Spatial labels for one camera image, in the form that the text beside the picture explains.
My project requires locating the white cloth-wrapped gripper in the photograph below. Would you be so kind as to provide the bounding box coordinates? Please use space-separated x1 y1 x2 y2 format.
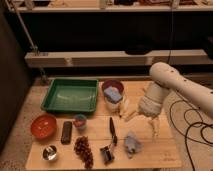
125 82 170 141

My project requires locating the blue-grey towel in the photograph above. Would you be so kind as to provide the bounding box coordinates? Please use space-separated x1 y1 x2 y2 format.
124 132 142 159

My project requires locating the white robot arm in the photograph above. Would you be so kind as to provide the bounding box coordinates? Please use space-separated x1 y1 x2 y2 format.
125 62 213 139

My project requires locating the white cup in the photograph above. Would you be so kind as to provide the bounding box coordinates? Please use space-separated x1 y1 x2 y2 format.
104 98 121 113

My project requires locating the small teal cup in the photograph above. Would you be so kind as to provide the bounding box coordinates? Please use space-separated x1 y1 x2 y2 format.
73 114 87 130

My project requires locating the small metal cup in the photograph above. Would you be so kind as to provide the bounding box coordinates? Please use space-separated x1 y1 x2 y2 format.
42 145 57 162

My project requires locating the yellow banana toy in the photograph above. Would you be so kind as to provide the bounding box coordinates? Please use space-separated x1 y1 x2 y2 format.
119 99 129 117

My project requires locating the blue sponge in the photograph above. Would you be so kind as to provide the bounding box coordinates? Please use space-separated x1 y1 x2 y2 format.
104 87 122 103

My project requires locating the wooden board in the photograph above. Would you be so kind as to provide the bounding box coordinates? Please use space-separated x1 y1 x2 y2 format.
25 80 183 171

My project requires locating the maroon bowl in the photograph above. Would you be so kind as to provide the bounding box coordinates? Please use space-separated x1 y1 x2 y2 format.
101 79 124 94

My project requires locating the brown grape bunch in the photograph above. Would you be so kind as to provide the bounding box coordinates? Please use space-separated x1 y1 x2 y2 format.
74 136 94 169

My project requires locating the dark object on shelf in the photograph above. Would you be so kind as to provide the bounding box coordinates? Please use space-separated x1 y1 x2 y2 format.
124 42 153 55

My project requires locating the white lower shelf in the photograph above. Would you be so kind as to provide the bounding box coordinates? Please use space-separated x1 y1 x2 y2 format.
25 49 213 68

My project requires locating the white shelf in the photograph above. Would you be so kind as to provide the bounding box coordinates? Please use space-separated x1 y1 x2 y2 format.
6 0 213 14
25 49 213 68

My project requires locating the dark rectangular block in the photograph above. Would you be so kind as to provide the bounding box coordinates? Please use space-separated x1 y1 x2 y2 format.
61 121 72 144

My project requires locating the green plastic tray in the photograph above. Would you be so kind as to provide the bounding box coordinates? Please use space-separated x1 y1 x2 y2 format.
41 78 98 113

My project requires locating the red bowl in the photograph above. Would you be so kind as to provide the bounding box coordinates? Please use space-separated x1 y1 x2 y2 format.
30 114 57 140

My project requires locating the metal diagonal pole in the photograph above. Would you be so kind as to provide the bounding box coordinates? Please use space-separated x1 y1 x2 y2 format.
7 0 49 85

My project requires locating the white upper shelf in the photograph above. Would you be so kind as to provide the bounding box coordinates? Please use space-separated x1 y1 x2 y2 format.
6 0 213 14

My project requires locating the black handled knife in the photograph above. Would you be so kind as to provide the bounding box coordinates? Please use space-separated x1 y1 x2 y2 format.
110 117 117 146

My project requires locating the black cable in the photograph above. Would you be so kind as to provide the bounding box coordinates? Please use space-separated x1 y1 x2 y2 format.
168 99 213 171

